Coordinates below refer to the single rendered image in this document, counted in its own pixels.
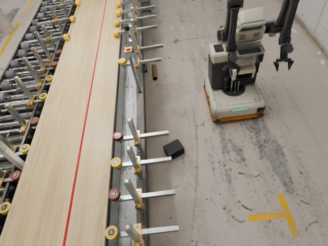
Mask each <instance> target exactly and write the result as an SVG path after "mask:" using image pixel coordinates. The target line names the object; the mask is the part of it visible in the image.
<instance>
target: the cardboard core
mask: <svg viewBox="0 0 328 246"><path fill-rule="evenodd" d="M152 79H153V80H154V81H156V80H157V79H158V75H157V66H156V64H153V65H152Z"/></svg>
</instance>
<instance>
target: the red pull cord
mask: <svg viewBox="0 0 328 246"><path fill-rule="evenodd" d="M106 1H107V0H105V6H104V12H103V17H102V24H101V30H100V36H99V41H98V47H97V53H96V58H95V64H94V69H93V75H92V81H91V86H90V91H89V97H88V103H87V108H86V114H85V119H84V125H83V131H82V138H81V144H80V149H79V155H78V160H77V166H76V172H75V177H74V182H73V188H72V194H71V199H70V205H69V211H68V216H67V222H66V227H65V233H64V239H63V244H62V246H65V242H66V236H67V231H68V225H69V219H70V213H71V207H72V202H73V196H74V190H75V184H76V178H77V173H78V167H79V161H80V155H81V149H82V142H83V136H84V130H85V124H86V119H87V113H88V107H89V101H90V96H91V90H92V84H93V78H94V73H95V67H96V61H97V55H98V49H99V44H100V38H101V32H102V26H103V19H104V13H105V7H106Z"/></svg>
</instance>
